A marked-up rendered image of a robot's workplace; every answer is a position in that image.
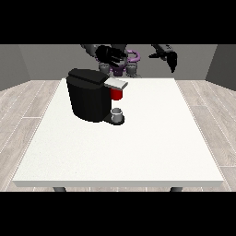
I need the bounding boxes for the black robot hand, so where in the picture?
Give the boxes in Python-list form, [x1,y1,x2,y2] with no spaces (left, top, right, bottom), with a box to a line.
[148,49,178,74]
[95,44,128,68]

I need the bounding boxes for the pale grey machine lid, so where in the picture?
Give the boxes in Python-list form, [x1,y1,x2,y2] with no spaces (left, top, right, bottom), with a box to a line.
[104,77,129,91]

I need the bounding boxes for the red pod holder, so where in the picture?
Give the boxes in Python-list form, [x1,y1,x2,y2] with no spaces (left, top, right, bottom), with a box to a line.
[110,88,124,101]

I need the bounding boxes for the black coffee machine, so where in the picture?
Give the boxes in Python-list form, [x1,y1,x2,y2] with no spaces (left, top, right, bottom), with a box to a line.
[65,68,125,126]

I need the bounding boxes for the grey robot trunk purple rings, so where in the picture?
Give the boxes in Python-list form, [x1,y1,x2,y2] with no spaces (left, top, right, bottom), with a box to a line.
[98,44,142,78]

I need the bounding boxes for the small grey cup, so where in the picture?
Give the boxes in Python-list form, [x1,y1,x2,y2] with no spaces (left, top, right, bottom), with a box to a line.
[111,107,124,124]

